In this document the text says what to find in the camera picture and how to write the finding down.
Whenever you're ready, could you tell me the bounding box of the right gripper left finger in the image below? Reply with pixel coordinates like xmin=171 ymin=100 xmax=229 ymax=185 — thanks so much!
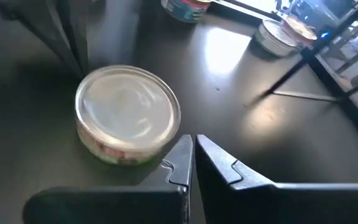
xmin=135 ymin=134 xmax=194 ymax=224

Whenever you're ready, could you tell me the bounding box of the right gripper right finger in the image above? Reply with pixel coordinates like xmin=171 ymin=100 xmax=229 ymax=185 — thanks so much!
xmin=195 ymin=134 xmax=277 ymax=224

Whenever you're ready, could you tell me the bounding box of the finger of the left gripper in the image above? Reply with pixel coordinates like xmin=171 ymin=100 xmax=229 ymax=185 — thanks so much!
xmin=57 ymin=0 xmax=90 ymax=75
xmin=0 ymin=0 xmax=85 ymax=78

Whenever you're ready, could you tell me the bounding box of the white green tuna can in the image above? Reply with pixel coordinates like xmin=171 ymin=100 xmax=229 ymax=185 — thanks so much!
xmin=75 ymin=64 xmax=182 ymax=166
xmin=254 ymin=19 xmax=298 ymax=58

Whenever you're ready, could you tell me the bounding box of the blue Wild Planet can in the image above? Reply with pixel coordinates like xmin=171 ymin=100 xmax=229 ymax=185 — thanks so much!
xmin=161 ymin=0 xmax=211 ymax=24

